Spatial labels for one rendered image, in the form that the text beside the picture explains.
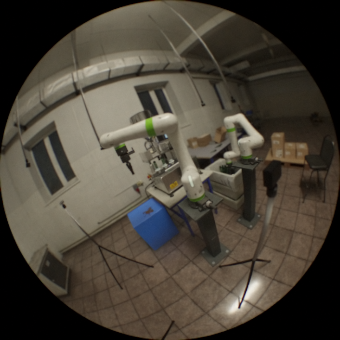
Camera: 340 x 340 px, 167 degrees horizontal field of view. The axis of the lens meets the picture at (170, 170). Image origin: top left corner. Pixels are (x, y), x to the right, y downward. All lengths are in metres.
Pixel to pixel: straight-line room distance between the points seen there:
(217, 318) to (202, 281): 0.52
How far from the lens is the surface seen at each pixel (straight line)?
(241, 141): 1.18
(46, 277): 2.72
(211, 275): 1.54
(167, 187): 1.37
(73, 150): 2.94
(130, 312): 1.86
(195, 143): 3.12
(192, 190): 0.76
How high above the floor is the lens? 1.48
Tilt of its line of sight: 19 degrees down
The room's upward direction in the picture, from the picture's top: 24 degrees counter-clockwise
